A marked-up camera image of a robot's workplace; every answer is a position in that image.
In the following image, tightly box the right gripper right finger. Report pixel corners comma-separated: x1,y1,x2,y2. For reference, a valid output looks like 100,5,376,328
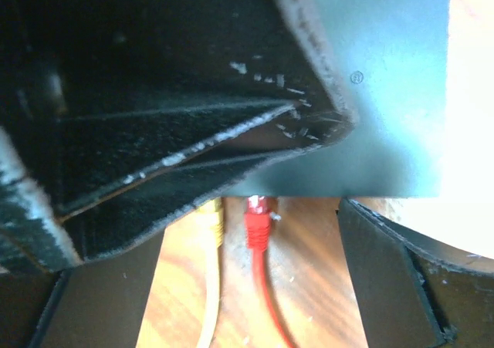
337,198,493,347

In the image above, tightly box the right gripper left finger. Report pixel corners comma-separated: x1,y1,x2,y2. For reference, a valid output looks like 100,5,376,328
28,231,164,347

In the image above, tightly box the red ethernet cable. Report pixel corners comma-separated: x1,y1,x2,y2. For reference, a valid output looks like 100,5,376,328
243,194,298,348

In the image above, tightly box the yellow ethernet cable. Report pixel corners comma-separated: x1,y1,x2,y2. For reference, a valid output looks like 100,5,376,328
192,198,226,348

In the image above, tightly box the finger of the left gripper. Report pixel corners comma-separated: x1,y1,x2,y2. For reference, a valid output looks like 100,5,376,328
1,0,357,273

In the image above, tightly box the black network switch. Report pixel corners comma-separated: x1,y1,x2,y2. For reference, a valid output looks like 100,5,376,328
231,0,449,197

